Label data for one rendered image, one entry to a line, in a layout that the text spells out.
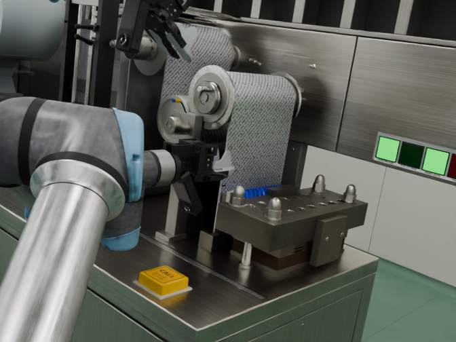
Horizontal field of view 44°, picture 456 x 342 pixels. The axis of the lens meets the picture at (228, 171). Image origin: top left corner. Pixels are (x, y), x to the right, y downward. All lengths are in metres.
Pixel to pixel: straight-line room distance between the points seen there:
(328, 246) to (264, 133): 0.31
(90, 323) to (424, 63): 0.95
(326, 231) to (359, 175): 2.84
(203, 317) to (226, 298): 0.09
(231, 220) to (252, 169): 0.19
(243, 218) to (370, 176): 2.93
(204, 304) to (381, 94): 0.68
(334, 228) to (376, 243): 2.81
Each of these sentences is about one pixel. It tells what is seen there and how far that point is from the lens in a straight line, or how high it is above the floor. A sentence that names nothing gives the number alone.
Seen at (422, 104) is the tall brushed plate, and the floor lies 1.30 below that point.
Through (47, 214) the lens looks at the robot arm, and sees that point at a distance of 0.64.
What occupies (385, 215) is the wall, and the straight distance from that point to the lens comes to 4.07.
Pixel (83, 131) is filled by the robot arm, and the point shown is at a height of 1.25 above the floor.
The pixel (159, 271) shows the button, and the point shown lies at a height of 0.92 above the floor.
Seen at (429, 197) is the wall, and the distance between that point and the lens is 3.92.
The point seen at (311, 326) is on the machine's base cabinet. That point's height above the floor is 0.79.
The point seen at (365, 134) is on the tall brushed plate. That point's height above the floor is 1.21.
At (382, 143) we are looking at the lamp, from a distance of 1.41.
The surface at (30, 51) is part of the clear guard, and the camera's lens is 2.13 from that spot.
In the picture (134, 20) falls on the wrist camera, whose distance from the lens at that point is 1.10.
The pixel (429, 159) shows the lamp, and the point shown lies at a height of 1.19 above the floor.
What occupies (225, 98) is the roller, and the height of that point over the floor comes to 1.26.
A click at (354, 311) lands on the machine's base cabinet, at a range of 1.50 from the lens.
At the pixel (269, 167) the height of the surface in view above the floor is 1.09.
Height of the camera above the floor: 1.38
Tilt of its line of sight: 13 degrees down
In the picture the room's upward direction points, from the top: 9 degrees clockwise
